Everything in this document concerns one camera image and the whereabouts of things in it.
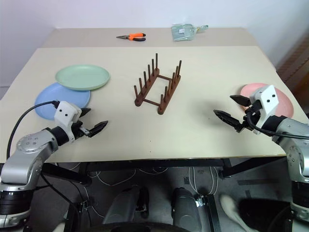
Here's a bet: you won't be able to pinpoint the dark rounded robot torso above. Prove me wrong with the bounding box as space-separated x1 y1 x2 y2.
108 224 195 232

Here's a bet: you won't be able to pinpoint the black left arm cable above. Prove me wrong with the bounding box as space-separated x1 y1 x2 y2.
6 101 60 158

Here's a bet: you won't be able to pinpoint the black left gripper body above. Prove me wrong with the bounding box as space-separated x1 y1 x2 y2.
71 117 89 141

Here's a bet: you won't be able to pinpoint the grey right robot leg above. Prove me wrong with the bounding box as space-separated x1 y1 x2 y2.
170 187 202 232

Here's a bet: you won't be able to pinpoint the white blurred shoe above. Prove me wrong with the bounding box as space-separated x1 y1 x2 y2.
219 194 253 232

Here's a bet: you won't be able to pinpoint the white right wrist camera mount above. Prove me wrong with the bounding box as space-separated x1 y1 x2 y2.
249 84 282 129

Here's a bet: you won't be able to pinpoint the brown wooden cabinet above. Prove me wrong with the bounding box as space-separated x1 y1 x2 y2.
276 30 309 98

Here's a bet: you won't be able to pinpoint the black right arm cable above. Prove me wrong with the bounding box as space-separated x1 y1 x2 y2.
245 111 309 140

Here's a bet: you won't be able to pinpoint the grey left robot leg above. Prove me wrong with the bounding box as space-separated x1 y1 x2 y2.
103 185 150 232

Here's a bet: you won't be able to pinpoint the green plate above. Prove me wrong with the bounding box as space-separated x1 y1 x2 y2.
55 64 111 92

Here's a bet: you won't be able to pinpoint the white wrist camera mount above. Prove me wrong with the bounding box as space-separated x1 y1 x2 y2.
249 84 282 129
53 101 83 142

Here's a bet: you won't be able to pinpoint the white floor cable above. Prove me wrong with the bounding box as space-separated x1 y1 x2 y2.
96 168 169 187
187 166 218 197

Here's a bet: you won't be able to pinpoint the pale green pouch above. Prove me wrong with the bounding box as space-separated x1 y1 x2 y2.
171 23 209 42

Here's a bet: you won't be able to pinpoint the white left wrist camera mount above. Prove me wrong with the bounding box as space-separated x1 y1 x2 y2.
53 101 83 142

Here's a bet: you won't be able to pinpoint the grey robot leg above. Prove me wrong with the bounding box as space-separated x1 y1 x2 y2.
103 185 150 232
170 187 202 232

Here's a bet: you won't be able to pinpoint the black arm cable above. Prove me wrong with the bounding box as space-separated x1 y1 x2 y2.
6 101 60 158
245 111 309 140

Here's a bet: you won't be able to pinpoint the blue plate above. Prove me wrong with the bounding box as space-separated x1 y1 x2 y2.
34 82 92 120

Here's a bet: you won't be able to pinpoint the black round base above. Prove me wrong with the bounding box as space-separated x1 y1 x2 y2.
238 198 293 232

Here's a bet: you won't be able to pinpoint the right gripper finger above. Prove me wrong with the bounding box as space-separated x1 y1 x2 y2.
213 109 244 133
229 94 251 107

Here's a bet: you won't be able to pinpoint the brown wooden dish rack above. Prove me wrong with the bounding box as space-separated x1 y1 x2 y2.
134 53 182 115

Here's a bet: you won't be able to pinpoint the pink plate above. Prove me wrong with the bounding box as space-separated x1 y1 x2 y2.
240 82 295 119

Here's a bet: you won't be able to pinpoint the orange handled pliers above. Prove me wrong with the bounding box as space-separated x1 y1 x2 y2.
116 32 147 42

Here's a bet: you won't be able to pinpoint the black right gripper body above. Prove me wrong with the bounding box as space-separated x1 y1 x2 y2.
242 100 263 133

